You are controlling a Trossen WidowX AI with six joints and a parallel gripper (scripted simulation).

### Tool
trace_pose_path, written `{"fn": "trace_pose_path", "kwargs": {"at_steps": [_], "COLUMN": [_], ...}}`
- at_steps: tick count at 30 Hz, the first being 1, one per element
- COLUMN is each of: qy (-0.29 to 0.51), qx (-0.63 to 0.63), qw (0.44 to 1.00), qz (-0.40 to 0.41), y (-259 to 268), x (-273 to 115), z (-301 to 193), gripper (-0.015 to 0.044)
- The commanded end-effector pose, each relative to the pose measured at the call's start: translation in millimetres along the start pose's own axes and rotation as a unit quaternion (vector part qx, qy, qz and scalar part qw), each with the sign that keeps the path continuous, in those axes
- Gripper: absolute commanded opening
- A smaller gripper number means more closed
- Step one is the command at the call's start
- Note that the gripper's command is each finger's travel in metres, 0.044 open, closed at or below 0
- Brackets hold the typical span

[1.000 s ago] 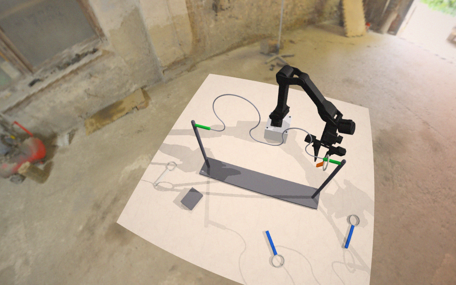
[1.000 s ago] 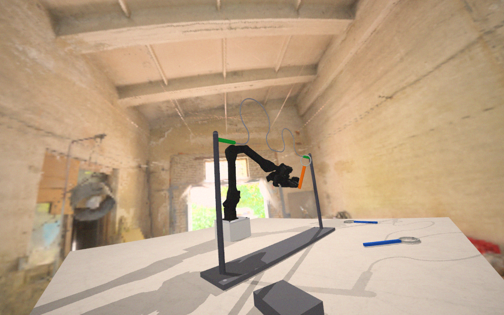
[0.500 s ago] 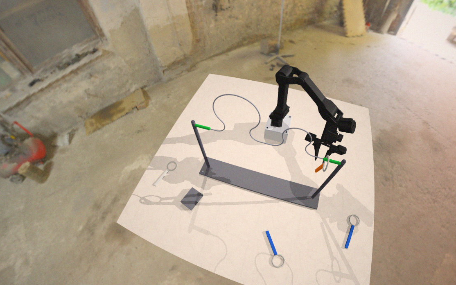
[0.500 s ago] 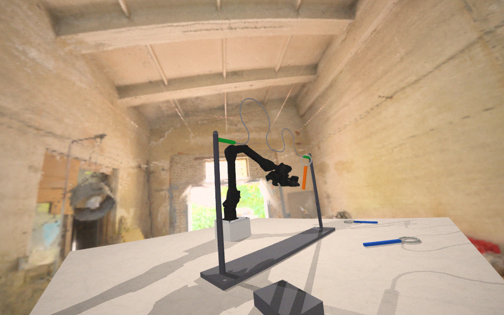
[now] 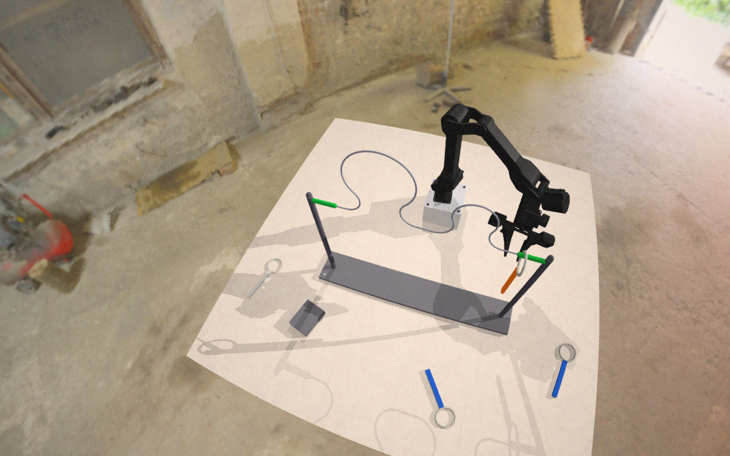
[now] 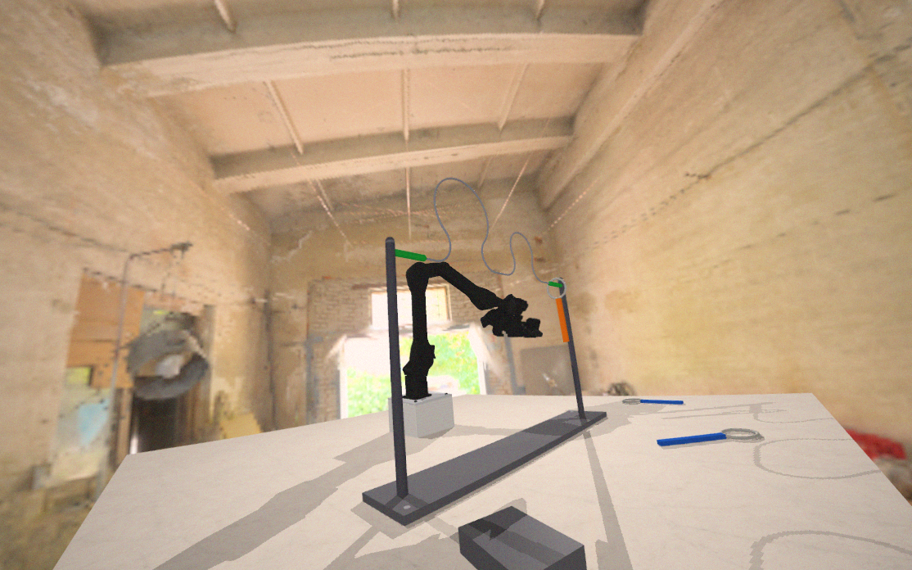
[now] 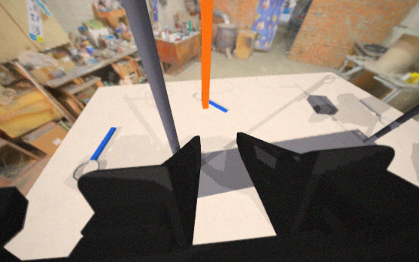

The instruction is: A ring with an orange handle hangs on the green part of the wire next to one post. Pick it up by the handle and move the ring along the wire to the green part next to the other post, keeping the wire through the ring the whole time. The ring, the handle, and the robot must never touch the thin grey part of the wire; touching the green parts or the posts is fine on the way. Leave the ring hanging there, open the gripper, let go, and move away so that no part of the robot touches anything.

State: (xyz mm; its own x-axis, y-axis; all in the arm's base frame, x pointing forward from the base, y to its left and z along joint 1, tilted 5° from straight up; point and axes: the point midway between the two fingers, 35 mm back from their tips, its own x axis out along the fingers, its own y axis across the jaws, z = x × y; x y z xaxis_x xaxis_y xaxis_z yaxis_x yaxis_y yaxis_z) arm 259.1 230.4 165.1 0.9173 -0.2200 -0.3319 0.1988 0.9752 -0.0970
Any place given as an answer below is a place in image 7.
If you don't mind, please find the blue handle with grey loop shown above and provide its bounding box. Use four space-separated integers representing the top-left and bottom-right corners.
72 127 117 182
192 92 228 113

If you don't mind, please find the orange handle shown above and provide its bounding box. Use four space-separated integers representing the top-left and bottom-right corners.
201 0 214 109

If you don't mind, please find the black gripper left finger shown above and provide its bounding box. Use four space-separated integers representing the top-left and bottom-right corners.
77 136 202 245

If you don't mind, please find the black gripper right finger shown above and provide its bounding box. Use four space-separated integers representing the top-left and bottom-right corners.
236 132 395 235

